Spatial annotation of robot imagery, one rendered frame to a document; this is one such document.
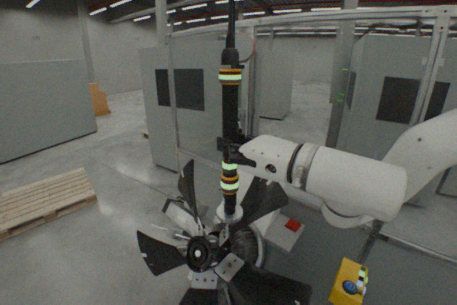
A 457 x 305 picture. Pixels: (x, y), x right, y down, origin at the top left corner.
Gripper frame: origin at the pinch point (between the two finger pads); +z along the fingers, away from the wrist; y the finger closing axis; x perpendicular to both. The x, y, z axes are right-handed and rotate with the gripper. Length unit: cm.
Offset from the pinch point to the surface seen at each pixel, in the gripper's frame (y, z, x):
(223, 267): -1.8, 1.4, -44.6
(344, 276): 28, -33, -56
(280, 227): 56, 5, -77
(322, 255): 70, -22, -100
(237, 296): -5.7, -7.6, -45.7
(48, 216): -57, 253, -156
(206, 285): -7, 5, -54
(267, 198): 13.6, -3.7, -22.4
